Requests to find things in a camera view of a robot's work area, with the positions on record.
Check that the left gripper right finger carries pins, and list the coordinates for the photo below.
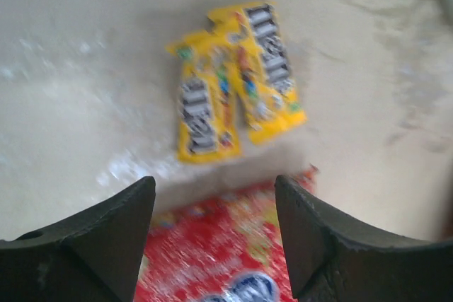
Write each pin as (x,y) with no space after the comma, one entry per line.
(332,256)

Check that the red snack bag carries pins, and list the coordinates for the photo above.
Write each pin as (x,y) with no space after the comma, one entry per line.
(225,248)

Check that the yellow m&m's packet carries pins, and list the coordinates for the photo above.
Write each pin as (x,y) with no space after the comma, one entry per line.
(206,99)
(263,77)

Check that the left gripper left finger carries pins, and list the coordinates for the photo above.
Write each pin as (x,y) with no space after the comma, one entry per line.
(94,255)

